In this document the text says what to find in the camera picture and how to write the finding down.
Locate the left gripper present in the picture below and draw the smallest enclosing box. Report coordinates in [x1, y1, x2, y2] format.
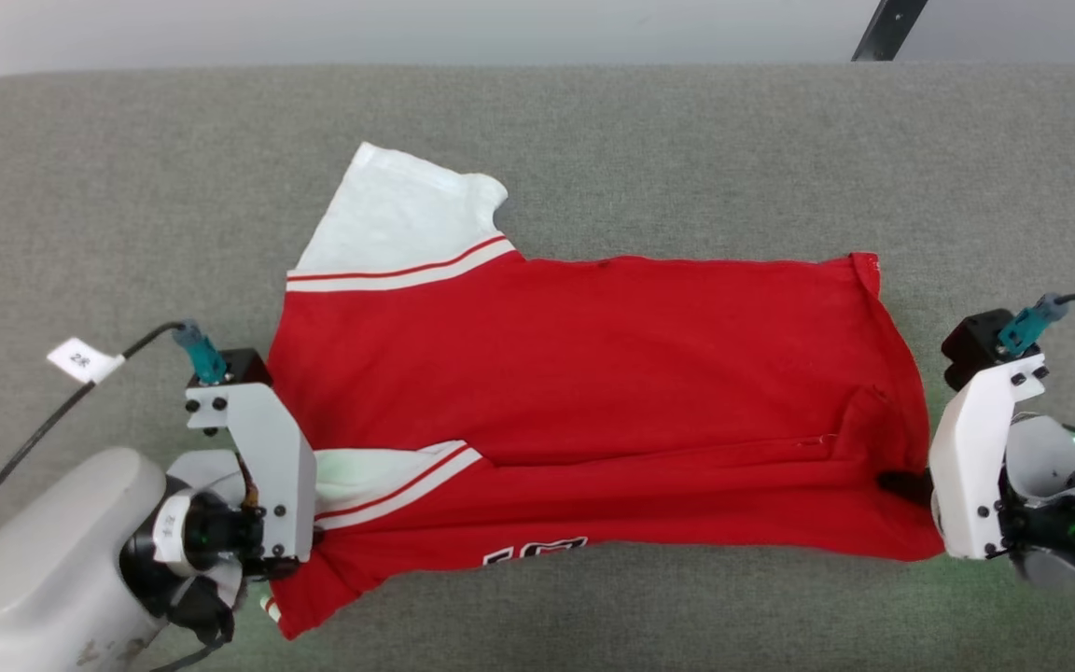
[153, 378, 317, 647]

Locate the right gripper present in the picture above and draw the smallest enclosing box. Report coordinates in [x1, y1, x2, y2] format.
[876, 353, 1052, 562]

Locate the red and white jersey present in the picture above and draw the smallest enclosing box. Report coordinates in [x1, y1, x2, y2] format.
[262, 142, 947, 641]

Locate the black door stopper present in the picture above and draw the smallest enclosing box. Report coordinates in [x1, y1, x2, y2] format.
[852, 0, 928, 63]

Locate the grey fabric sofa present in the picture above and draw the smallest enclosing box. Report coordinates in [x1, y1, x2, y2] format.
[0, 63, 1075, 672]

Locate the teal left camera connector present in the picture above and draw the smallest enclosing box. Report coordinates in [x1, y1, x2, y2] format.
[172, 320, 228, 385]

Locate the teal camera connector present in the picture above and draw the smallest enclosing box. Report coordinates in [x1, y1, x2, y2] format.
[172, 320, 228, 385]
[998, 293, 1068, 358]

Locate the teal right camera connector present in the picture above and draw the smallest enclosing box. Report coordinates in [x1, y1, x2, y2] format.
[998, 293, 1068, 358]

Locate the white cable label tag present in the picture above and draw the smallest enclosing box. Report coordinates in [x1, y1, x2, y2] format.
[46, 337, 126, 385]

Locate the black left camera cable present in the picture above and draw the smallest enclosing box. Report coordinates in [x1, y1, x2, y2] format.
[0, 322, 188, 547]

